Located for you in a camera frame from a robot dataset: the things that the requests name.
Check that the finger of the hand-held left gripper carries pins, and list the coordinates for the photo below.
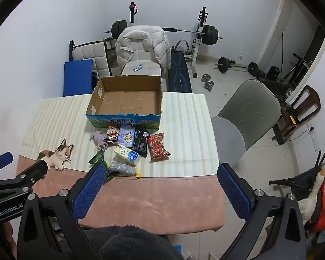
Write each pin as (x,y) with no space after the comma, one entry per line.
(33,170)
(1,159)

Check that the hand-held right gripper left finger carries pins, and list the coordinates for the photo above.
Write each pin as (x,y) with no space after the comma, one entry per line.
(89,191)

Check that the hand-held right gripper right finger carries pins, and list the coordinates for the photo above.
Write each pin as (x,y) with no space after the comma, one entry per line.
(233,192)

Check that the green snack packet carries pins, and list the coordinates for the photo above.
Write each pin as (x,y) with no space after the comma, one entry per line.
(98,157)

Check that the yellow tissue pack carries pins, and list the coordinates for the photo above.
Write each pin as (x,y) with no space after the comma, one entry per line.
(127,154)

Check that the purple plush toy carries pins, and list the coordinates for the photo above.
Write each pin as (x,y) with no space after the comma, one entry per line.
(97,136)

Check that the orange cartoon snack packet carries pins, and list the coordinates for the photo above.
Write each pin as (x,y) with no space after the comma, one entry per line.
(112,137)

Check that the blue cartoon snack packet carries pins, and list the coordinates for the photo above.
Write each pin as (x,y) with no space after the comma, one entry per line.
(126,136)

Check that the black snack packet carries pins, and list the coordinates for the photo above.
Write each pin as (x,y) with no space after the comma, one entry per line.
(140,143)

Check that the red snack packet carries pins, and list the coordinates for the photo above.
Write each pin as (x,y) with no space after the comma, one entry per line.
(158,147)

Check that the cardboard box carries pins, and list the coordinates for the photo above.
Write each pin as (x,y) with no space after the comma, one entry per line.
(130,101)

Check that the dark fleece clothing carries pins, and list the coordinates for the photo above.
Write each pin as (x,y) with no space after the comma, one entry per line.
(132,243)

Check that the grey office chair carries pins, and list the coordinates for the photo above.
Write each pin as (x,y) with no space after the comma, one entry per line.
(246,108)

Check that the white goose plush toy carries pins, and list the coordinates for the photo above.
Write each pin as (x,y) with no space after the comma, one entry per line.
(318,184)

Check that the black router antennas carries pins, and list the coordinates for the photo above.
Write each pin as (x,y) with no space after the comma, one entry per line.
(320,158)

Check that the yellow black box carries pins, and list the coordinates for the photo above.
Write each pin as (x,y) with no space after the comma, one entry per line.
(293,119)

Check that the blue foam pad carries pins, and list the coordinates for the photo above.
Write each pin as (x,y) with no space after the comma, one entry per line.
(77,77)

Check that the brown wooden chair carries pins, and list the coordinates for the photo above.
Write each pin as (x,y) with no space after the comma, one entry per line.
(312,97)

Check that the black speaker box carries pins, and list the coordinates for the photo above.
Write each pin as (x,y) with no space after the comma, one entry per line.
(273,73)

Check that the small floor barbell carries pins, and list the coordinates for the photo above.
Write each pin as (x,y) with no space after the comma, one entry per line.
(223,65)

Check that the white quilted chair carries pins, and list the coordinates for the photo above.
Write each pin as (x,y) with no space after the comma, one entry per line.
(92,54)

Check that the black weight bench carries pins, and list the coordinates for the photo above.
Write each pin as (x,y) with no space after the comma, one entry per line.
(180,73)

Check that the white upholstered chair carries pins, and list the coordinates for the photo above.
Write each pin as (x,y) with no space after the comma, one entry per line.
(149,70)

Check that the folded black scooter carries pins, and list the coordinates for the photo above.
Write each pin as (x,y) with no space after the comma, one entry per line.
(298,65)

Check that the white barbell rack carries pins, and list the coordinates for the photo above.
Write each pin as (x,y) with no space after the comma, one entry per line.
(199,40)

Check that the white puffer jacket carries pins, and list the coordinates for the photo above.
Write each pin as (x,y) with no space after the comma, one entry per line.
(140,43)

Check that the barbell with black plates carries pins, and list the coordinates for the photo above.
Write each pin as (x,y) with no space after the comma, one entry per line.
(210,33)

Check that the black stroller frame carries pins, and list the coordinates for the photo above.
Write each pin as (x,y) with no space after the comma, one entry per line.
(300,181)

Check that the black post with red knob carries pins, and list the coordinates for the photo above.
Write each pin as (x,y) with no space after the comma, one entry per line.
(132,12)

